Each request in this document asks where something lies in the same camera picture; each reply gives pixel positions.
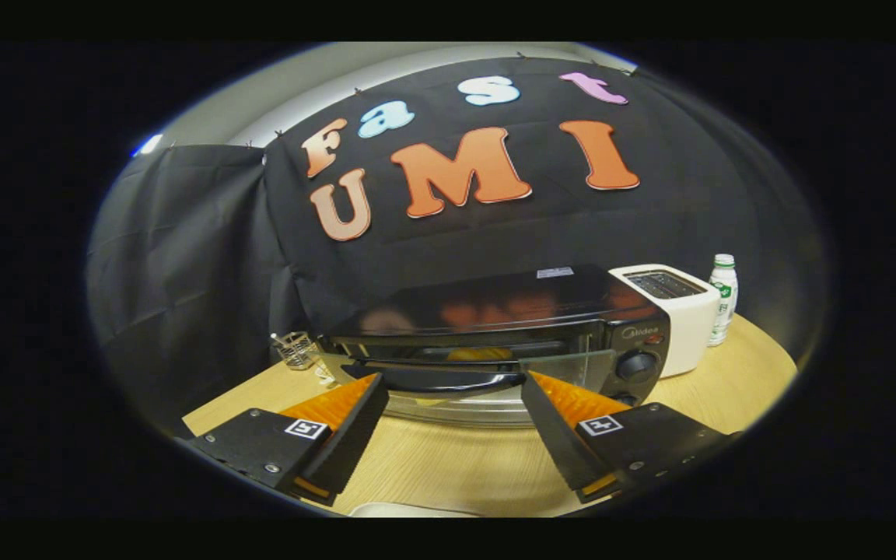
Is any white bottle with green label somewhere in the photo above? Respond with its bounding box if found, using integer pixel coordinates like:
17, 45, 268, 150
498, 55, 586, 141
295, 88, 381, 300
708, 254, 739, 347

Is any black toaster oven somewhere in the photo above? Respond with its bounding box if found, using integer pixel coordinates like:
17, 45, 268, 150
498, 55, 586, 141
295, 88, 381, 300
316, 264, 672, 427

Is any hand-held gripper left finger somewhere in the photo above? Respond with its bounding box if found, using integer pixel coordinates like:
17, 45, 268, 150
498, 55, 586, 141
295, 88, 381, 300
184, 372, 390, 506

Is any wire mesh basket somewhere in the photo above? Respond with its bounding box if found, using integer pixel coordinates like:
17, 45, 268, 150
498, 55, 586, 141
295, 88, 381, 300
271, 331, 318, 371

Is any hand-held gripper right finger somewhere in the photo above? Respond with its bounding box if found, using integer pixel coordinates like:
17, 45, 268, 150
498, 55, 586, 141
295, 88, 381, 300
520, 370, 740, 505

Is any white plate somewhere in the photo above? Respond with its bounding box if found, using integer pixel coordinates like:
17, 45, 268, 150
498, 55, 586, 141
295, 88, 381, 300
347, 502, 480, 519

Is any white slot toaster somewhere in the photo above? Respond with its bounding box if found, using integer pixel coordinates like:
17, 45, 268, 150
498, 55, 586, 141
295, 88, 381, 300
608, 264, 721, 379

